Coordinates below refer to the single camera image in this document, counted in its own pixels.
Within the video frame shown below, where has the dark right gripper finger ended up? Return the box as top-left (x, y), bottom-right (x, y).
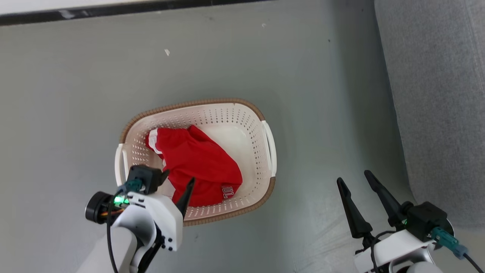
top-left (336, 177), bottom-right (374, 239)
top-left (364, 169), bottom-right (408, 228)

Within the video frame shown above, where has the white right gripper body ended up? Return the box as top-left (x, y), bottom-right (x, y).
top-left (354, 229), bottom-right (437, 273)

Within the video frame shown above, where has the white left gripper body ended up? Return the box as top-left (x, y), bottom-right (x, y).
top-left (124, 191), bottom-right (185, 253)

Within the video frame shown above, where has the red and white garment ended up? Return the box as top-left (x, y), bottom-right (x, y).
top-left (145, 125), bottom-right (243, 208)

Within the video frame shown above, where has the grey fabric sofa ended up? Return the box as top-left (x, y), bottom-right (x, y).
top-left (374, 0), bottom-right (485, 229)

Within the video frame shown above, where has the cream perforated laundry basket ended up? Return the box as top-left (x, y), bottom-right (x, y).
top-left (114, 98), bottom-right (278, 227)

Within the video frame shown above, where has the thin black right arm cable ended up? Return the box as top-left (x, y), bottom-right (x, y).
top-left (369, 230), bottom-right (397, 273)

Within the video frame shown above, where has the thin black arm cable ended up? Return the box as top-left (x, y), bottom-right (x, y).
top-left (369, 230), bottom-right (397, 273)
top-left (106, 199), bottom-right (119, 273)

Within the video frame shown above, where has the teal plug left camera cable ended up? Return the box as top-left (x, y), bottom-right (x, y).
top-left (117, 178), bottom-right (145, 195)

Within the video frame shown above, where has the teal plug camera cable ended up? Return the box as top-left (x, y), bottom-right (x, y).
top-left (117, 178), bottom-right (145, 195)
top-left (431, 226), bottom-right (485, 273)

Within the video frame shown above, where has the teal plug right camera cable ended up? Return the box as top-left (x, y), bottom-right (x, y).
top-left (431, 226), bottom-right (485, 273)

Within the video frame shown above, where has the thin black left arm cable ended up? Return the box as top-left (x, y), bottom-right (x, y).
top-left (106, 199), bottom-right (119, 273)

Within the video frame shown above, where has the black wall baseboard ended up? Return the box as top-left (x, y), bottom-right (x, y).
top-left (0, 0), bottom-right (266, 27)

